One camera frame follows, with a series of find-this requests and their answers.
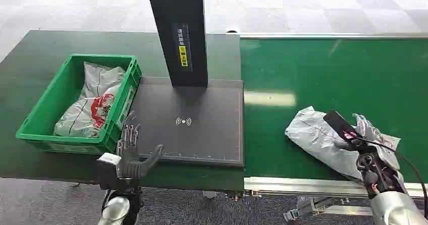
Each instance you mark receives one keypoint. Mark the green conveyor belt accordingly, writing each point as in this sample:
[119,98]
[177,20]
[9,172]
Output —
[334,69]

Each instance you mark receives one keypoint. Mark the metal conveyor support bracket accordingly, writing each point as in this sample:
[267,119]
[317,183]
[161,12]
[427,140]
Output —
[314,208]

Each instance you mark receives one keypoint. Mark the black scanner post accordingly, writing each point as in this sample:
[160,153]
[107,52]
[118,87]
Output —
[177,9]

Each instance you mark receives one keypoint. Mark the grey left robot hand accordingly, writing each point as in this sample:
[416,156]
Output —
[132,165]

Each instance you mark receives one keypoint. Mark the yellow black label sticker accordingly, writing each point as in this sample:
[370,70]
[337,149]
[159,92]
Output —
[182,54]

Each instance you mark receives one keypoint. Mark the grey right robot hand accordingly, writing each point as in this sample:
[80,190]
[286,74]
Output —
[378,173]

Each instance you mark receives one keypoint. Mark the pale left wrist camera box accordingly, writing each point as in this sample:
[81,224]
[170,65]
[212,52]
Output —
[108,159]

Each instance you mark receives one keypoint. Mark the grey parcel bag red print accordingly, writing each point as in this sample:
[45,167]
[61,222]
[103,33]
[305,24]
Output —
[90,110]

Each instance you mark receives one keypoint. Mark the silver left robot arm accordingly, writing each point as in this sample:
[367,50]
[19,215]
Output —
[117,210]

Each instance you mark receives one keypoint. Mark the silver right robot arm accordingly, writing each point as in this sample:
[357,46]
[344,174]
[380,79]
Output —
[398,210]

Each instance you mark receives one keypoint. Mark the green plastic crate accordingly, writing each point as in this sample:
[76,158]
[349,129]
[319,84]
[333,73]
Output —
[43,116]

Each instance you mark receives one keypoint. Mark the dark scanner platform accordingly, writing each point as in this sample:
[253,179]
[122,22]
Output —
[207,133]

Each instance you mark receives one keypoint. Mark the aluminium conveyor frame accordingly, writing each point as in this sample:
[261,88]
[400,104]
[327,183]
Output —
[301,186]

